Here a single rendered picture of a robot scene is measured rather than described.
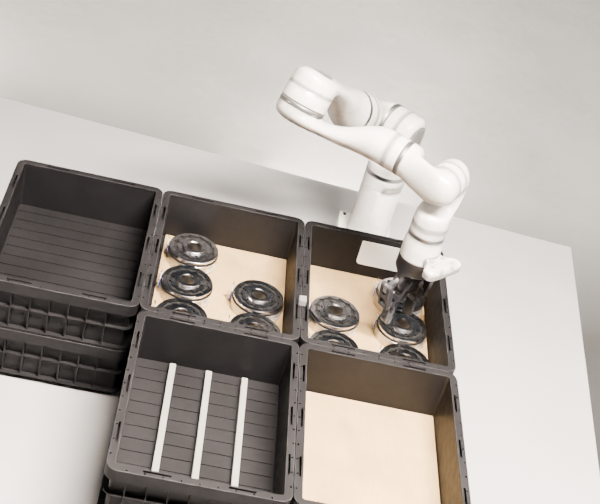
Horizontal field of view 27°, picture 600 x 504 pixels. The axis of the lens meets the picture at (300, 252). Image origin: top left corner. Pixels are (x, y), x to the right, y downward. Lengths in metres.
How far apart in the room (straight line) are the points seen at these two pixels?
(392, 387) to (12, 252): 0.79
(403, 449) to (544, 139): 3.16
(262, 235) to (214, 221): 0.11
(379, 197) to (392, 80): 2.60
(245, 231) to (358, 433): 0.55
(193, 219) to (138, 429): 0.59
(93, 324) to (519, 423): 0.93
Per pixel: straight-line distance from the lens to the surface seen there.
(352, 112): 2.50
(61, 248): 2.56
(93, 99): 4.71
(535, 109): 5.55
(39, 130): 3.16
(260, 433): 2.25
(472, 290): 3.00
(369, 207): 2.83
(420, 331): 2.54
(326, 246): 2.64
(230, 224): 2.62
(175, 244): 2.58
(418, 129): 2.73
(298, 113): 2.36
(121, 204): 2.62
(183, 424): 2.23
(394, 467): 2.28
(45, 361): 2.41
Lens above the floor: 2.37
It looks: 35 degrees down
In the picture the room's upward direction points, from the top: 17 degrees clockwise
